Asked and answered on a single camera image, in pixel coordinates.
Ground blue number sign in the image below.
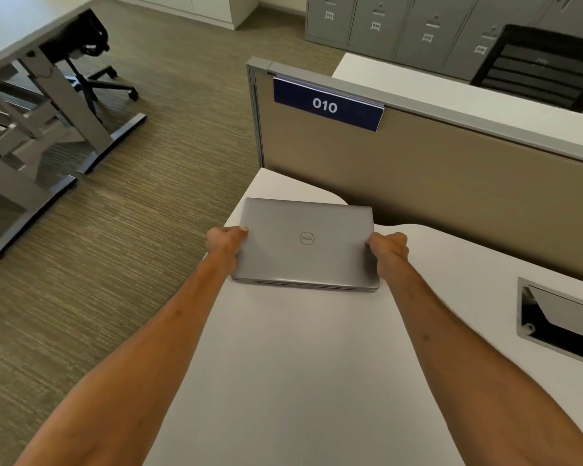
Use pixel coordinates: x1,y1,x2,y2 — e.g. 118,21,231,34
272,76,385,132

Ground person's right forearm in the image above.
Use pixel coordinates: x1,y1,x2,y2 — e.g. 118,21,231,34
378,259,583,466

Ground black swivel office chair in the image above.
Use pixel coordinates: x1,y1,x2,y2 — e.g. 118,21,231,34
41,8,140,117

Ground person's left forearm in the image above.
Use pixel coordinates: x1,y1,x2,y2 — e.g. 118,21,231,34
15,257,238,466

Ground grey metal desk frame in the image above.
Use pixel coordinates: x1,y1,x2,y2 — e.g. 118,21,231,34
0,46,147,265

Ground desk cable access box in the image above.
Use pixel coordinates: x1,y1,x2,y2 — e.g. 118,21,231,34
516,277,583,370

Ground grey laptop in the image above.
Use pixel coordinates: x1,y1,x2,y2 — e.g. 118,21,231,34
231,197,381,292

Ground grey metal locker cabinet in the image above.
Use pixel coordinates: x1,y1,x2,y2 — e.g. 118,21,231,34
304,0,583,117

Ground beige desk partition panel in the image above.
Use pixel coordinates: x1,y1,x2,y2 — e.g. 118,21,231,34
247,56,583,287

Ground person's left hand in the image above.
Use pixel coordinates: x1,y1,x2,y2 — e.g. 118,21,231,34
205,226,249,275

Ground black mesh office chair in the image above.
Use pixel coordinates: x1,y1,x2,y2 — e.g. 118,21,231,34
470,24,583,113

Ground white low cabinet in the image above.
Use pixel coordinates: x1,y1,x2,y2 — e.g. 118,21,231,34
111,0,259,30

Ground person's right hand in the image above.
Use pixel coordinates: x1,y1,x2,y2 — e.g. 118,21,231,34
366,232,410,282

